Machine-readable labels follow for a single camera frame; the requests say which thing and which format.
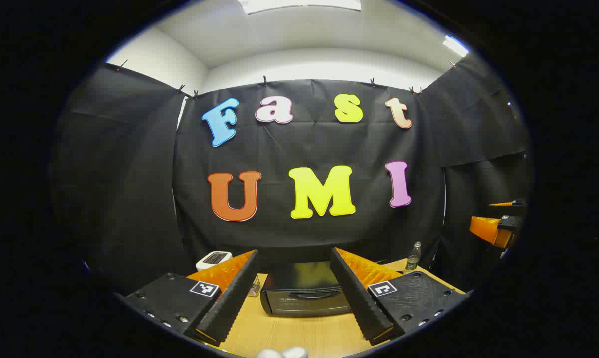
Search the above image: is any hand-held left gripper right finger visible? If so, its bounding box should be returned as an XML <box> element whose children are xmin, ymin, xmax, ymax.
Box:
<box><xmin>329</xmin><ymin>247</ymin><xmax>471</xmax><ymax>346</ymax></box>

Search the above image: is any ceiling light panel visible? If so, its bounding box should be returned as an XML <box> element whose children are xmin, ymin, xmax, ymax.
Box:
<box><xmin>237</xmin><ymin>0</ymin><xmax>362</xmax><ymax>14</ymax></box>
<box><xmin>442</xmin><ymin>35</ymin><xmax>470</xmax><ymax>57</ymax></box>

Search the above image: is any black electric oven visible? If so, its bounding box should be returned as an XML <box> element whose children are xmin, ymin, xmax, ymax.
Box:
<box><xmin>259</xmin><ymin>261</ymin><xmax>352</xmax><ymax>317</ymax></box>

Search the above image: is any white toaster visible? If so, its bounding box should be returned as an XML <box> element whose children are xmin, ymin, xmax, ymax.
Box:
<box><xmin>196</xmin><ymin>251</ymin><xmax>233</xmax><ymax>272</ymax></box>

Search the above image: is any clear plastic water bottle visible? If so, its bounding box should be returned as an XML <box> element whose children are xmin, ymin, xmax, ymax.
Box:
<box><xmin>405</xmin><ymin>241</ymin><xmax>422</xmax><ymax>271</ymax></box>

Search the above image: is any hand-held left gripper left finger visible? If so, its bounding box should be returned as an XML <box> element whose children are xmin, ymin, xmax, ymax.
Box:
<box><xmin>122</xmin><ymin>249</ymin><xmax>260</xmax><ymax>347</ymax></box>

